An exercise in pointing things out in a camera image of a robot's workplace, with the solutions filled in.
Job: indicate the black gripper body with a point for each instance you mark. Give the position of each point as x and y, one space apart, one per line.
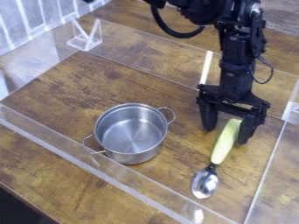
249 104

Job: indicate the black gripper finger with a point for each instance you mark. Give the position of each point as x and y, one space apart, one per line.
248 128
209 115

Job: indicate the green handled metal spoon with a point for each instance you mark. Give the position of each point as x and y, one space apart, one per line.
206 180

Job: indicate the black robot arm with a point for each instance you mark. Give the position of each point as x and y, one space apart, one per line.
238 19

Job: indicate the stainless steel pot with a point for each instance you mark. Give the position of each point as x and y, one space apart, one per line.
129 133

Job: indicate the clear acrylic triangular stand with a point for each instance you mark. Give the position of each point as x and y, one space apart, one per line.
85 41

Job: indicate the clear acrylic enclosure wall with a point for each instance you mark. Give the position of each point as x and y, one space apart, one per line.
161 197

